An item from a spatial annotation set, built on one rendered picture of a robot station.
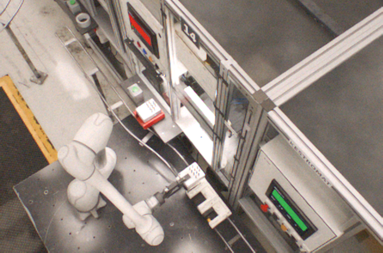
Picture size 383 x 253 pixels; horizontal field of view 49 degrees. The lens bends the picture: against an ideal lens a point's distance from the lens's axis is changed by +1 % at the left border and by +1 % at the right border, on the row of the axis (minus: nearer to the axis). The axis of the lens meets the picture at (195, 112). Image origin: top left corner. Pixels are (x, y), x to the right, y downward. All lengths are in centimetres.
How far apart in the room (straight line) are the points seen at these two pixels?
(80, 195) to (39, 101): 166
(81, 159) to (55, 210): 88
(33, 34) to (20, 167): 138
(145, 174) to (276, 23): 149
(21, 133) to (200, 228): 193
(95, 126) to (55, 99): 196
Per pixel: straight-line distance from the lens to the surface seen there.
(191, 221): 268
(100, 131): 203
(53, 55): 425
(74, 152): 199
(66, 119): 385
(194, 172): 241
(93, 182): 211
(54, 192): 288
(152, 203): 239
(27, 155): 380
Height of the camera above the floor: 330
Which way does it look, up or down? 63 degrees down
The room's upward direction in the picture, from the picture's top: straight up
